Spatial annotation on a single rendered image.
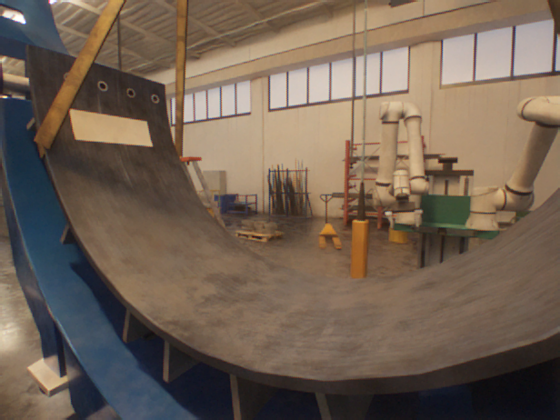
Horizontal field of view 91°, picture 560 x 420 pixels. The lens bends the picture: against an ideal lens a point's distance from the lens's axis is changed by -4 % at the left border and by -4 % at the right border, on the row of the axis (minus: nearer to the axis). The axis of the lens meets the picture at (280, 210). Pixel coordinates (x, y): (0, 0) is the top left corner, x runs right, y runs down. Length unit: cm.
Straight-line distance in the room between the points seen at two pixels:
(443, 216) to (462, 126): 902
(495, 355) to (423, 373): 11
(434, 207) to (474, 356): 193
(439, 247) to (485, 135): 897
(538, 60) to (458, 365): 1164
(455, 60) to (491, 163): 359
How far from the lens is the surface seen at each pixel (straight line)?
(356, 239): 157
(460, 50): 1204
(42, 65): 168
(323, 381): 63
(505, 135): 1135
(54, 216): 165
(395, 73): 1210
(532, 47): 1209
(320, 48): 1251
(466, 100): 1147
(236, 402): 85
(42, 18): 352
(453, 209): 240
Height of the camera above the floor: 172
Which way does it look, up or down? 7 degrees down
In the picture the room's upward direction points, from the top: straight up
